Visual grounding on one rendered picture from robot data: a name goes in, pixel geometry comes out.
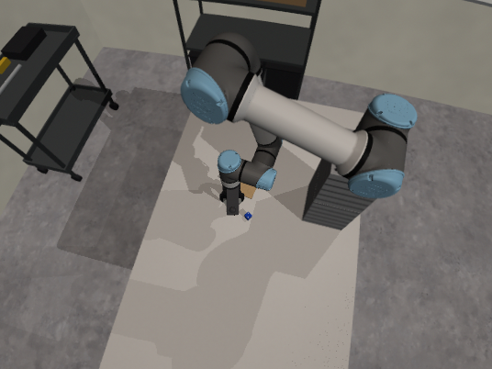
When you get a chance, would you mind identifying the tan flat mat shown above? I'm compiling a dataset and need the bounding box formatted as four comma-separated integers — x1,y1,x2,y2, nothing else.
240,183,256,198

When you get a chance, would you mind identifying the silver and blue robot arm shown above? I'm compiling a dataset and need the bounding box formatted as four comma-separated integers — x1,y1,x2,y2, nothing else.
181,32,418,198

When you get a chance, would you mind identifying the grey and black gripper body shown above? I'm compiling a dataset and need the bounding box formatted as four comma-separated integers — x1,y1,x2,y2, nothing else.
222,184,241,199

